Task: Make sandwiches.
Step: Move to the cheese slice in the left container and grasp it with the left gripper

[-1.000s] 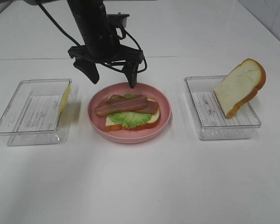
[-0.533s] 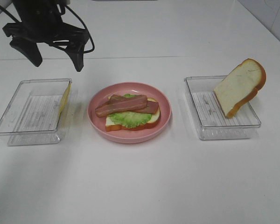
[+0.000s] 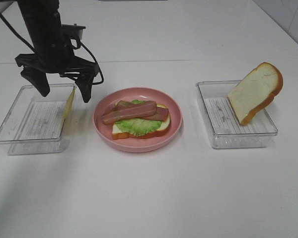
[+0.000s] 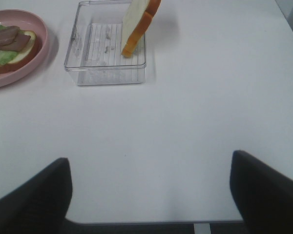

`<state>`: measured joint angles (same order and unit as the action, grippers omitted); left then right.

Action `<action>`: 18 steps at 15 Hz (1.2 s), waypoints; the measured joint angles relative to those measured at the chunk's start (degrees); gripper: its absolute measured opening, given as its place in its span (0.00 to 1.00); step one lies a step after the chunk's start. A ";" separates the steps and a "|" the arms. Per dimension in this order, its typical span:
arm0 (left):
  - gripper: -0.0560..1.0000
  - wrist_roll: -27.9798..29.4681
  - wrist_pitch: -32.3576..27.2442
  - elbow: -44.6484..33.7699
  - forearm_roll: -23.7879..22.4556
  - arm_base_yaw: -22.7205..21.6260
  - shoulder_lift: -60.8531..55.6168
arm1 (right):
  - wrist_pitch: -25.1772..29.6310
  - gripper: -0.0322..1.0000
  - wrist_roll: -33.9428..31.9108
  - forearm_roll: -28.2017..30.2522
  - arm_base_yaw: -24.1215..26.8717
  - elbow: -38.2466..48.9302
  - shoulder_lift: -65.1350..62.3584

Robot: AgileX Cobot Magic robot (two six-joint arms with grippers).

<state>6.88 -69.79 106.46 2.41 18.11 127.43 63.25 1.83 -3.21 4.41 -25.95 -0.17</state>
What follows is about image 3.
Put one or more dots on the pink round plate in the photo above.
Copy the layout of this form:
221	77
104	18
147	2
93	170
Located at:
134	144

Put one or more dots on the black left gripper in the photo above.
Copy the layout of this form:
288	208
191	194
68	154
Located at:
54	53

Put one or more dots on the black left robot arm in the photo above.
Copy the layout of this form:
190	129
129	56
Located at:
40	13

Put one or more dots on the bacon strip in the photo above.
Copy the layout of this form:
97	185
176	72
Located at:
161	114
147	108

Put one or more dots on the right clear plastic tray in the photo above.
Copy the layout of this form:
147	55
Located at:
222	126

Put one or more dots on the clear plastic tray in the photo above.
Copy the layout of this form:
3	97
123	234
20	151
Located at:
33	123
222	126

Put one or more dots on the green lettuce leaf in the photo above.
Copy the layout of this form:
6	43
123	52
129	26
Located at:
136	126

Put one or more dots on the bread slice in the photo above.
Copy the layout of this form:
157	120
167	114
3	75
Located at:
165	126
255	91

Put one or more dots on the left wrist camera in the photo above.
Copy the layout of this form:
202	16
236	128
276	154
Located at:
73	31

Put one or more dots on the yellow cheese slice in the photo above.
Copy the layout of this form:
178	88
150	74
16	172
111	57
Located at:
68	107

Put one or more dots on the left clear plastic tray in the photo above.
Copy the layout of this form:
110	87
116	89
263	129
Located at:
33	123

